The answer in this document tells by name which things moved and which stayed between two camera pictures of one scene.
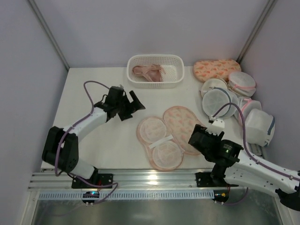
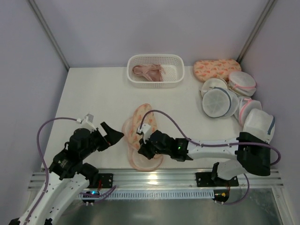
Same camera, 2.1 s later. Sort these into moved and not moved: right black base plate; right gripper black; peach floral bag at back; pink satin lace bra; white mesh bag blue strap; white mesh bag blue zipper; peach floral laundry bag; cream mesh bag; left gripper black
Moved: left gripper black; right gripper black; peach floral laundry bag
Not moved: white mesh bag blue zipper; white mesh bag blue strap; pink satin lace bra; cream mesh bag; right black base plate; peach floral bag at back
